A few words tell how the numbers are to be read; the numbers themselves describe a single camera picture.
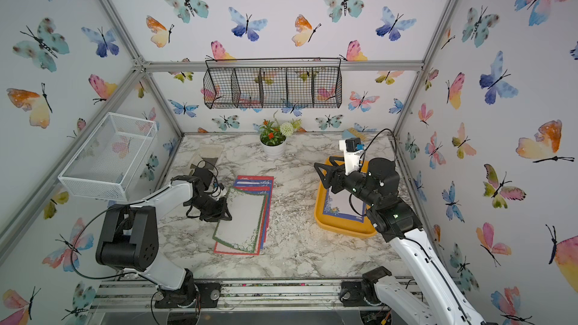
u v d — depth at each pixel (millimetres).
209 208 759
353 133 1216
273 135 996
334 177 564
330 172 567
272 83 982
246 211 939
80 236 710
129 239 454
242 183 1019
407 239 436
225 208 807
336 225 880
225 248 819
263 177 1042
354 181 555
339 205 934
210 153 1109
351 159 563
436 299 394
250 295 755
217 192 812
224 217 811
